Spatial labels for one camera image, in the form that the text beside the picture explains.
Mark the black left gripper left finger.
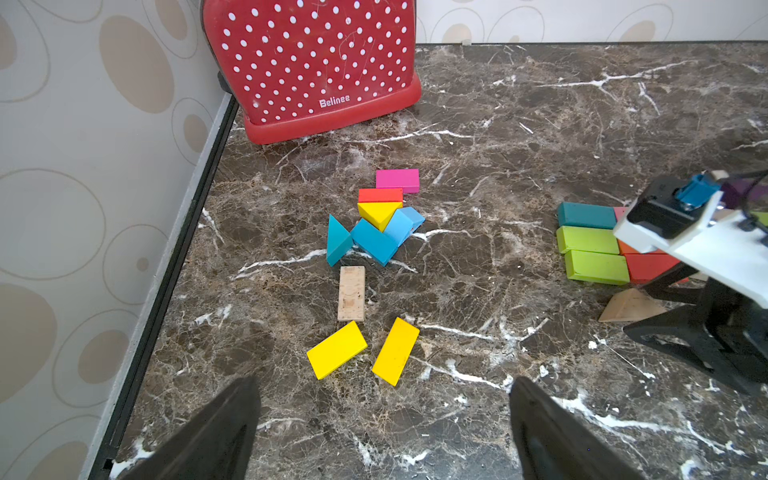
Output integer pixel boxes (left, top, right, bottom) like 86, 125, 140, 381
125, 376, 261, 479

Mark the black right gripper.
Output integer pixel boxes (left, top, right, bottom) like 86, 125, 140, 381
623, 278, 767, 395

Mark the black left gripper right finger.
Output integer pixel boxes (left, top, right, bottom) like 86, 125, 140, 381
509, 377, 642, 480

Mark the natural wood triangular block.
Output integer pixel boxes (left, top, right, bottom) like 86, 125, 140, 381
598, 288, 668, 323

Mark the red rectangular block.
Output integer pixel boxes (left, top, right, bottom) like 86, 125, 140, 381
624, 253, 680, 285
358, 188, 403, 203

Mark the lime green block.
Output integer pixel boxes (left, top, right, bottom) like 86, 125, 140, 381
556, 226, 620, 255
564, 250, 630, 285

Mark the orange-red rectangular block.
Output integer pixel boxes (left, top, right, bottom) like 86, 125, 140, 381
618, 240, 640, 256

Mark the pink rectangular block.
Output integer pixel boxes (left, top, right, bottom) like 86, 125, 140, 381
613, 207, 629, 222

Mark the purple triangular block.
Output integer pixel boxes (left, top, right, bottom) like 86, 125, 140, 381
721, 179, 767, 210

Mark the teal rectangular block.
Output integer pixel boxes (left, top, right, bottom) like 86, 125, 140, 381
351, 219, 398, 266
557, 202, 617, 230

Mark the yellow rectangular block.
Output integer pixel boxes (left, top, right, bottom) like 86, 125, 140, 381
307, 321, 367, 380
372, 318, 420, 387

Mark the teal triangular block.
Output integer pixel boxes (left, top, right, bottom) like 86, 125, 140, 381
326, 215, 354, 267

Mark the magenta rectangular block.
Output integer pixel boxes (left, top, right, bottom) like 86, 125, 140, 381
376, 169, 421, 194

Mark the light blue triangular block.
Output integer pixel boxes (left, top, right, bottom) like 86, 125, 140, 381
384, 207, 425, 246

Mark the yellow triangular block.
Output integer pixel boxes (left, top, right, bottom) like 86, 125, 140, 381
358, 202, 403, 232

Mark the red polka dot toy toaster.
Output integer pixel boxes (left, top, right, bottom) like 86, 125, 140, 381
200, 0, 422, 145

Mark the black corner frame post left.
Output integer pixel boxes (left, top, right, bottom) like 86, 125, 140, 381
80, 94, 239, 479

